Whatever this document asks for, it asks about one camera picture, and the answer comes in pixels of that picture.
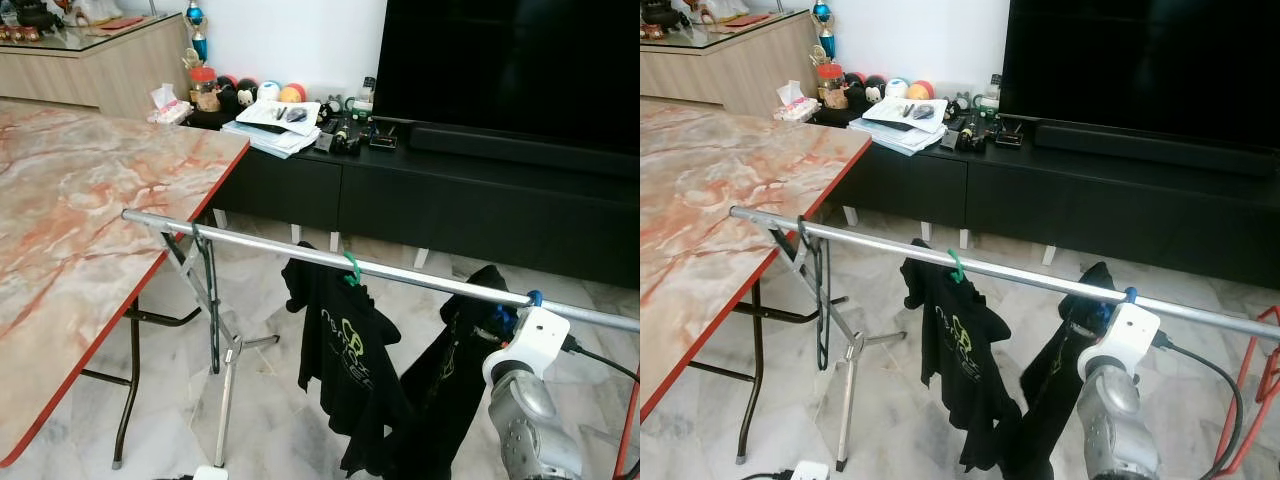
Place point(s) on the blue plastic hanger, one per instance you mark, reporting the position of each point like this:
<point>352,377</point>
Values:
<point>533,297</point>
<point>1131,294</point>

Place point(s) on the large black television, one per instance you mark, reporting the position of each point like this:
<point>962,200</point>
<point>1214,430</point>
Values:
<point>500,60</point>
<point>1130,60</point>

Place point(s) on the navy shirt orange collar lining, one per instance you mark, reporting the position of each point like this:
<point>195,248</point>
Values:
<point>1050,410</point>
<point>450,400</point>

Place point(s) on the pink tissue box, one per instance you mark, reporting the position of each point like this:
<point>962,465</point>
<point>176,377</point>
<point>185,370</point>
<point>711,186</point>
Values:
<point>170,110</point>
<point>795,106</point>

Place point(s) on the pale paper stack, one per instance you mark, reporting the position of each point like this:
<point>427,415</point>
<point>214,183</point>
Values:
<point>890,143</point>
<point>265,145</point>

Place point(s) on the marble top red-edged table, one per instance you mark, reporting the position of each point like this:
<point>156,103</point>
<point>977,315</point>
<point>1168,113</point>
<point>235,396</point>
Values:
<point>80,200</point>
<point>720,200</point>

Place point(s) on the silver rack leg frame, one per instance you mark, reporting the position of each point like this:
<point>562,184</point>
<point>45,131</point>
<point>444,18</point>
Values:
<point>848,400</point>
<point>228,390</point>

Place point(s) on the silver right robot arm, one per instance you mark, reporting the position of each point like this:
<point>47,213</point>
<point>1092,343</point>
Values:
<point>530,430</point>
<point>1115,430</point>

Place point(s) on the small black box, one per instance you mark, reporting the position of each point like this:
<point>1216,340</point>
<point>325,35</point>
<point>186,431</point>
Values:
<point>327,139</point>
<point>953,136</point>

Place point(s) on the black white plush toy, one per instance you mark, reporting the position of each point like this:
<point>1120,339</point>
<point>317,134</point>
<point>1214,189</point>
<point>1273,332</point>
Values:
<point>247,96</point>
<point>873,93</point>

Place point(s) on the black gadget with knobs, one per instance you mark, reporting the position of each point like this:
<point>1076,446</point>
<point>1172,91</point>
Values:
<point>349,138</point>
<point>975,135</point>

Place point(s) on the red flat packet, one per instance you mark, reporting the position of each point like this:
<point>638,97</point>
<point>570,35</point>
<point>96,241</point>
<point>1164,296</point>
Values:
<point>746,19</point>
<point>120,22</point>

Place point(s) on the light wood sideboard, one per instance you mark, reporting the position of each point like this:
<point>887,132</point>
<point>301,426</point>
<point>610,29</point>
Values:
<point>100,80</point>
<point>730,75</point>

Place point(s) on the black box with antenna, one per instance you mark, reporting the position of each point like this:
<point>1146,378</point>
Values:
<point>383,138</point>
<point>1010,136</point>

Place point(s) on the long black tv cabinet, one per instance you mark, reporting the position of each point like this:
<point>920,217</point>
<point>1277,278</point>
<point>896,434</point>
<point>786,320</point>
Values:
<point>450,210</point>
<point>1080,215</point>

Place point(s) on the clear bottle dark cap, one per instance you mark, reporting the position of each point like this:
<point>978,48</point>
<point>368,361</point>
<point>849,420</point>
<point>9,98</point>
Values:
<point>993,94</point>
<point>366,96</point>

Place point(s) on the red lidded glass jar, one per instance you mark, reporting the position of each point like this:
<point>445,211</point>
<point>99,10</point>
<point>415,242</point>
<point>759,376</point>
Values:
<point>205,92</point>
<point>831,88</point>

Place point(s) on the white open booklet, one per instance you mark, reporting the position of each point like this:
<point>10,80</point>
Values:
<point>262,116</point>
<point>888,113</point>

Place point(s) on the blue gold trophy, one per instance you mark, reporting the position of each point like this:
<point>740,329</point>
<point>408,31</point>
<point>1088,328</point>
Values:
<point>824,42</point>
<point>198,45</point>

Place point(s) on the red plastic hanger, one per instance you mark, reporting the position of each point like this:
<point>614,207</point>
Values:
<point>630,430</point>
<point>1247,392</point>

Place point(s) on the silver metal clothes rail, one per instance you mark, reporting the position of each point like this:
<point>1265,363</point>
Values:
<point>880,240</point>
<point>260,247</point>

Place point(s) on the black soundbar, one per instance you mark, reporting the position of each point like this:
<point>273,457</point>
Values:
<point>520,150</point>
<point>1150,148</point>

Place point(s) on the white blue ball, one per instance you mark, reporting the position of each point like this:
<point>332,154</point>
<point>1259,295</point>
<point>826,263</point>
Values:
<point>270,91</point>
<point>897,89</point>

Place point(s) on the dark green plastic hanger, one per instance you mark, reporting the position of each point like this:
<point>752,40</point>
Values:
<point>822,330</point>
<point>213,320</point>

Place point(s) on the white power strip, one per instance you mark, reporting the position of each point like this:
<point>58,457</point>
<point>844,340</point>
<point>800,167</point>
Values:
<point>810,471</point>
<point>209,473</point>

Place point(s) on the orange ball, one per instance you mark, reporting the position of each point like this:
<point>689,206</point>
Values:
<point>920,92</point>
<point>293,94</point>

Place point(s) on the dark computer mouse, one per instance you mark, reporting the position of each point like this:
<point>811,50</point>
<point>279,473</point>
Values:
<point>923,112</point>
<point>296,115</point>

